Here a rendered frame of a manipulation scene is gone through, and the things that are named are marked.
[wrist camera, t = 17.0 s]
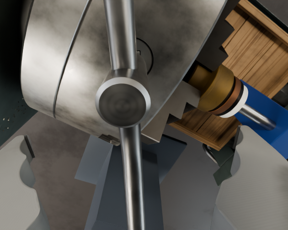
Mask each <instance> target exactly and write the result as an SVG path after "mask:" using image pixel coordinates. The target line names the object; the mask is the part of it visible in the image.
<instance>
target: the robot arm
mask: <svg viewBox="0 0 288 230"><path fill-rule="evenodd" d="M233 149H235V153H234V158H233V162H232V166H231V170H230V173H231V175H232V177H230V178H228V179H226V180H224V181H223V182H222V183H221V186H220V189H219V192H218V195H217V198H216V202H215V207H214V211H213V217H212V222H211V226H210V230H288V161H287V160H286V159H285V158H284V157H283V156H282V155H281V154H280V153H279V152H278V151H277V150H276V149H274V148H273V147H272V146H271V145H270V144H269V143H267V142H266V141H265V140H264V139H263V138H261V137H260V136H259V135H258V134H257V133H256V132H254V131H253V130H252V129H251V128H250V127H248V126H246V125H238V127H237V131H236V135H235V141H234V145H233ZM33 158H35V155H34V151H33V148H32V144H31V140H30V138H29V135H24V136H23V135H20V136H17V137H15V138H14V139H13V140H12V141H10V142H9V143H8V144H7V145H6V146H5V147H3V148H2V149H1V150H0V230H50V226H49V222H48V217H47V215H46V213H45V210H44V208H43V206H42V203H41V201H40V199H39V196H38V194H37V192H36V190H35V189H33V185H34V183H35V181H36V178H35V176H34V174H33V171H32V169H31V166H30V164H31V162H32V159H33Z"/></svg>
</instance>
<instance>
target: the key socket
mask: <svg viewBox="0 0 288 230"><path fill-rule="evenodd" d="M136 48H137V51H140V55H141V56H142V58H143V59H144V60H145V63H146V68H147V73H148V72H149V70H150V69H151V66H152V62H153V57H152V53H151V50H150V47H149V46H148V44H147V43H146V42H144V41H143V40H141V39H139V38H136Z"/></svg>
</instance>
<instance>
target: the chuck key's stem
mask: <svg viewBox="0 0 288 230"><path fill-rule="evenodd" d="M137 65H138V69H137V70H136V69H128V68H123V69H116V70H112V68H111V69H110V70H109V72H108V74H107V76H106V77H105V79H104V81H103V82H102V84H101V86H100V87H99V89H98V91H97V93H96V97H95V106H96V110H97V112H98V114H99V115H100V117H101V118H102V119H103V120H104V121H105V122H107V123H108V124H110V125H112V126H115V127H120V128H128V127H133V126H135V125H138V124H139V123H141V122H142V121H143V120H144V119H145V118H146V117H147V115H148V113H149V111H150V105H151V102H150V94H149V83H148V75H147V68H146V63H145V60H144V59H143V58H142V56H141V55H140V51H137Z"/></svg>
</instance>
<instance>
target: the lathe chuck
mask: <svg viewBox="0 0 288 230"><path fill-rule="evenodd" d="M227 1H228V0H134V13H135V30H136V38H139V39H141V40H143V41H144V42H146V43H147V44H148V46H149V47H150V50H151V53H152V57H153V62H152V66H151V69H150V70H149V72H148V73H147V75H148V83H149V94H150V102H151V105H150V111H149V113H148V115H147V117H146V118H145V119H144V120H143V121H142V122H141V123H140V125H141V131H142V130H143V129H144V128H145V127H146V126H147V125H148V124H149V123H150V122H151V120H152V119H153V118H154V117H155V116H156V114H157V113H158V112H159V111H160V109H161V108H162V107H163V106H164V104H165V103H166V102H167V100H168V99H169V98H170V96H171V95H172V94H173V92H174V91H175V89H176V88H177V86H178V85H179V83H180V82H181V81H182V79H183V78H184V76H185V75H186V73H187V72H188V70H189V69H190V67H191V66H192V64H193V62H194V61H195V59H196V58H197V56H198V54H199V53H200V51H201V49H202V47H203V46H204V44H205V42H206V41H207V39H208V37H209V35H210V34H211V32H212V30H213V28H214V26H215V25H216V23H217V21H218V19H219V17H220V15H221V13H222V11H223V9H224V7H225V5H226V3H227ZM110 69H111V59H110V51H109V43H108V36H107V25H106V17H105V9H104V1H103V0H90V3H89V5H88V7H87V10H86V12H85V15H84V17H83V20H82V22H81V24H80V27H79V29H78V32H77V34H76V37H75V40H74V43H73V45H72V48H71V50H70V53H69V56H68V59H67V62H66V65H65V68H64V71H63V74H62V78H61V81H60V84H59V89H58V92H57V97H56V102H55V111H54V112H55V117H56V119H58V120H59V121H62V122H64V123H66V124H68V125H71V126H73V127H75V128H77V129H80V130H82V131H84V132H86V133H89V134H91V135H93V136H95V137H98V138H100V139H102V140H104V141H107V142H109V143H111V144H113V145H115V146H118V145H120V142H118V141H120V135H119V128H118V127H115V126H112V125H110V124H108V123H107V122H105V121H104V120H103V119H102V118H101V117H100V115H99V114H98V112H97V110H96V106H95V97H96V93H97V91H98V89H99V87H100V86H101V84H102V82H103V81H104V79H105V77H106V76H107V74H108V72H109V70H110ZM103 134H104V135H106V136H107V135H111V136H113V137H115V138H117V139H118V141H116V140H114V139H109V138H107V137H105V136H104V135H103Z"/></svg>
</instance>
